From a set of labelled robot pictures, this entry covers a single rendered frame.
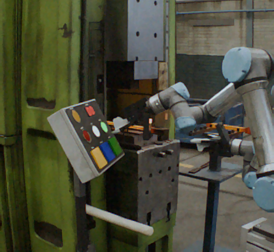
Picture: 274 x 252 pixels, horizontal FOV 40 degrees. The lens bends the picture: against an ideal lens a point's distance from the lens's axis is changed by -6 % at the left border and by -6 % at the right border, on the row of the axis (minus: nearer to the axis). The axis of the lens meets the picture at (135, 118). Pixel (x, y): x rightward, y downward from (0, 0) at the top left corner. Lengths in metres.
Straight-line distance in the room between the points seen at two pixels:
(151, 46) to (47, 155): 0.81
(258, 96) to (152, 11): 1.04
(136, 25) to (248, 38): 8.02
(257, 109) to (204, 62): 9.34
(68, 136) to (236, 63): 0.66
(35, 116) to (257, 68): 1.26
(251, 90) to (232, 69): 0.09
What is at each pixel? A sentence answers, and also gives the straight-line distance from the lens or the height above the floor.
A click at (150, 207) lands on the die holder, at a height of 0.58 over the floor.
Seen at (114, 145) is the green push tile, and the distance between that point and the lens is 1.67.
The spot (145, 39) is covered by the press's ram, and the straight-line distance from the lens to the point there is 2.05.
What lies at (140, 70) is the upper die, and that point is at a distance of 2.02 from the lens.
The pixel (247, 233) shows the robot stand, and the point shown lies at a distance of 1.49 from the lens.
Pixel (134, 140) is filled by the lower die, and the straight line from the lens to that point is 2.03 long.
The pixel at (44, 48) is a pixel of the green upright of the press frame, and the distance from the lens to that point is 2.11.
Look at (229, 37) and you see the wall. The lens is 10.20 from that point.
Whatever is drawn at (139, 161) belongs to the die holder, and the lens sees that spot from 2.00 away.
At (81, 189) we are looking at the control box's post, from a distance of 1.67.
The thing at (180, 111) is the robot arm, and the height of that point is 1.18.
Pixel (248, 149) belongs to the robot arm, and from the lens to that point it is 1.79.
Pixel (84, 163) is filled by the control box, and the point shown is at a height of 1.00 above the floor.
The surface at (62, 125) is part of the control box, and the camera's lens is 1.46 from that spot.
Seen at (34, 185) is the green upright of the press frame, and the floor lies 0.66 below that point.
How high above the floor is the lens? 1.39
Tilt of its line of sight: 9 degrees down
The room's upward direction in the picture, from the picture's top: straight up
